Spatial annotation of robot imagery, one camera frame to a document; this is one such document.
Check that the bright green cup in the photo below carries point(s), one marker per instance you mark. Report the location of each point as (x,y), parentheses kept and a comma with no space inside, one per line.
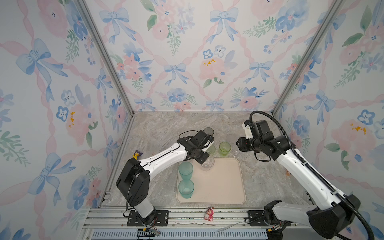
(224,148)

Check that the clear cup back right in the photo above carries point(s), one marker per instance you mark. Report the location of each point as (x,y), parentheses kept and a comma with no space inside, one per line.
(232,138)

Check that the teal cup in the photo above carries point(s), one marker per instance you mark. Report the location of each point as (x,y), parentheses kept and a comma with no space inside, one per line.
(186,170)
(186,188)

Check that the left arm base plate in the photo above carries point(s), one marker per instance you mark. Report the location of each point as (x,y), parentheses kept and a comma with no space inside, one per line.
(158,218)

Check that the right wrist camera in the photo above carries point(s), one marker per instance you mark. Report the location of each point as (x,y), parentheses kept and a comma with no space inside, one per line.
(247,129)

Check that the pink bear toy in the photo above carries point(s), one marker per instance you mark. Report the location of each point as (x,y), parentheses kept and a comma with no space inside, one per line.
(209,215)

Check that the aluminium rail frame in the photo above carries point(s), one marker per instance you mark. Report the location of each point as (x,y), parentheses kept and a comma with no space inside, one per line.
(111,223)

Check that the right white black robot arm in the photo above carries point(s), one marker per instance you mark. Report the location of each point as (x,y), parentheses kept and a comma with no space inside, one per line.
(332,211)

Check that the left aluminium corner post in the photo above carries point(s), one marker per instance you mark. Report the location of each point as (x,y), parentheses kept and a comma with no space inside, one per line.
(90,24)

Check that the pikachu toy figure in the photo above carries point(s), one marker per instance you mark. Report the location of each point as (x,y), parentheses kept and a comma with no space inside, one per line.
(137,154)

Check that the aluminium corner post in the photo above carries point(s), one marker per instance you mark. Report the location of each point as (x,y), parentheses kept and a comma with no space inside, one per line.
(90,24)
(320,33)

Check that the smoky grey cup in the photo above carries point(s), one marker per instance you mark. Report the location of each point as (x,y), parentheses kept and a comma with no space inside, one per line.
(209,131)

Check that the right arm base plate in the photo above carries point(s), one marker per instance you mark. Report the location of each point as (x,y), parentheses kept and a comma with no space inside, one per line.
(257,218)

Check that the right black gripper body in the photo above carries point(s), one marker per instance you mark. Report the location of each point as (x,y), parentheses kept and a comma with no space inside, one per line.
(249,145)

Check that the light green textured cup middle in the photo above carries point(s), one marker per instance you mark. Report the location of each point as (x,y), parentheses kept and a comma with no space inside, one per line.
(211,150)

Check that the right aluminium corner post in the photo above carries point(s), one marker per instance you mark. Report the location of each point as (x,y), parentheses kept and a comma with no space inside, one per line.
(320,33)

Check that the beige plastic tray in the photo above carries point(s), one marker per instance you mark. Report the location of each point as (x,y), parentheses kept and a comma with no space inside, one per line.
(221,184)

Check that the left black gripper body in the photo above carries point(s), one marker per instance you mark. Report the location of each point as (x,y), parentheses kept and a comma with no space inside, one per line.
(202,156)

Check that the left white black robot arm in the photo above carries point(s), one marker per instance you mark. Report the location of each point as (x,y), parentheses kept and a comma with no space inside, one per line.
(134,180)

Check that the clear smooth cup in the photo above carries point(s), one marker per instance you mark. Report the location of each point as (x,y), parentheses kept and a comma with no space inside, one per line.
(208,164)

